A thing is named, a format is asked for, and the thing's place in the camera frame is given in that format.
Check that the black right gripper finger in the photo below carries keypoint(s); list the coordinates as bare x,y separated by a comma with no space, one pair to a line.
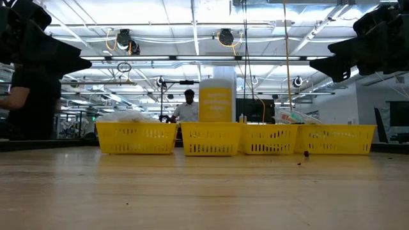
338,68
361,48

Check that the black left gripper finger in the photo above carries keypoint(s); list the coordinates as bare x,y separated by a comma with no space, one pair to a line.
51,48
73,65

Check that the blue toothbrush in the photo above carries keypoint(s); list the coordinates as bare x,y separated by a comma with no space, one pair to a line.
311,120

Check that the red white toothbrush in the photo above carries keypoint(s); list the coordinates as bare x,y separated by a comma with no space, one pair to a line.
287,117

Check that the plain white cotton bag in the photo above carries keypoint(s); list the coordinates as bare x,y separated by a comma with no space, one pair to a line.
128,116

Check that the yellow slotted plastic basket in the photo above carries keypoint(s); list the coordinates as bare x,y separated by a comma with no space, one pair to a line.
335,128
211,126
268,127
134,125

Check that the black leaning panel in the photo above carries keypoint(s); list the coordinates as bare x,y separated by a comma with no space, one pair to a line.
381,127

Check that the row of yellow baskets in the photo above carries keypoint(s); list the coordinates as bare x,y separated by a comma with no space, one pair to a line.
80,144

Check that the small dark red bead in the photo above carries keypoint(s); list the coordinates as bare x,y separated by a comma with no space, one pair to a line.
306,153

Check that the black monitor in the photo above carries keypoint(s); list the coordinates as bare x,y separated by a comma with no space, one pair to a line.
255,110

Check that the small yellow bottle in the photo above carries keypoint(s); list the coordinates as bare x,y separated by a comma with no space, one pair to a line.
245,119
241,119

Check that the black stand with crossbar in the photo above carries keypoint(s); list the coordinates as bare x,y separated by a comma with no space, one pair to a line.
187,82

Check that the yellow white wipes canister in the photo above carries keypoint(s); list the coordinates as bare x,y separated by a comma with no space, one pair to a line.
215,102

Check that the large black wall screen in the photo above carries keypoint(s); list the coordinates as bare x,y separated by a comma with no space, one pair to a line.
399,113

